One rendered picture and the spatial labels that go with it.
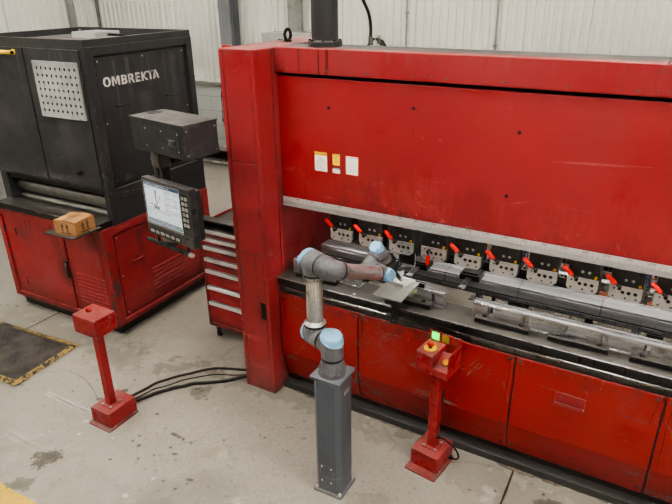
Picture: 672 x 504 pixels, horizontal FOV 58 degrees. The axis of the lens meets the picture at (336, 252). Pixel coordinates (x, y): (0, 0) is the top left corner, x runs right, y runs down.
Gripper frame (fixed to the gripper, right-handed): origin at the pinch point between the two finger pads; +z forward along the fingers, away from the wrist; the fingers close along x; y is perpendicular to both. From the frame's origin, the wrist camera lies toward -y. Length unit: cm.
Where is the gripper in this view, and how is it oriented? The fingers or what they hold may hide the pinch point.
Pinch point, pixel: (396, 279)
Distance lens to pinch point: 351.8
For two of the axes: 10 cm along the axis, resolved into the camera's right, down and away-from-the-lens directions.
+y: 5.1, -8.2, 2.6
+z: 4.3, 5.0, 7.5
